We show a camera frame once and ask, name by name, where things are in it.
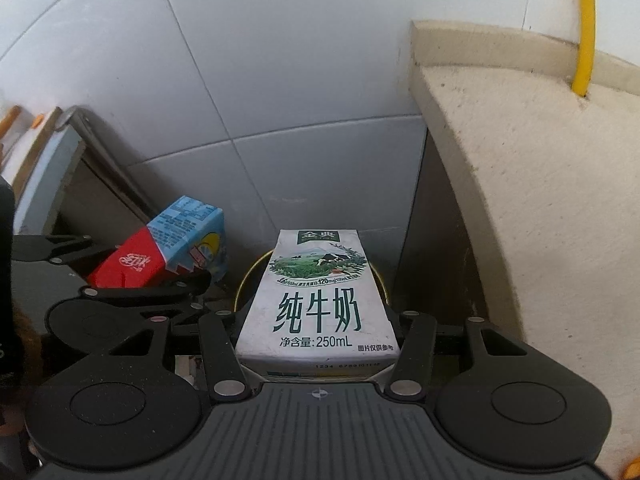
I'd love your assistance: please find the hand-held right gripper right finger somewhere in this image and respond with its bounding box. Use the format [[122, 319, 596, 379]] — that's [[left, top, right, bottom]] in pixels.
[[382, 310, 547, 404]]

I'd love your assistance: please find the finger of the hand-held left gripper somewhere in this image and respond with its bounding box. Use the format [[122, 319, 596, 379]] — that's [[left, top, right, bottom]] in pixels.
[[79, 271, 213, 323], [10, 233, 120, 267]]

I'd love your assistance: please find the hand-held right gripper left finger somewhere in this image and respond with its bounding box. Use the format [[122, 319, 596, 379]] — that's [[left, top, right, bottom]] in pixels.
[[97, 310, 251, 403]]

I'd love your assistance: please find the black bin gold rim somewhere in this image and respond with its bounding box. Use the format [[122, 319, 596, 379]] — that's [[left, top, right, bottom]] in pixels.
[[232, 250, 393, 321]]

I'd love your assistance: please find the red blue drink carton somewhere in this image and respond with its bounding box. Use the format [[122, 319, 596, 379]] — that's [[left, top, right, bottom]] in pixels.
[[87, 196, 228, 291]]

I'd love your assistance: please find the white milk carton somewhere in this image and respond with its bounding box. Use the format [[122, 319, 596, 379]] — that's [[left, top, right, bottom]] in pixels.
[[235, 228, 401, 383]]

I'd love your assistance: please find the grey cabinet door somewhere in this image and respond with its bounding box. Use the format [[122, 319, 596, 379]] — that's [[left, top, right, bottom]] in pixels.
[[12, 107, 88, 236]]

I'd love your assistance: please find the white wooden-edged board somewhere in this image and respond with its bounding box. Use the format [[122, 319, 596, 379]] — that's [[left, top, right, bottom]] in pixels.
[[0, 105, 63, 196]]

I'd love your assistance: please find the yellow pipe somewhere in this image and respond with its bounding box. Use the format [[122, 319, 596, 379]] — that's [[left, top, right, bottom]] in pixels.
[[571, 0, 598, 98]]

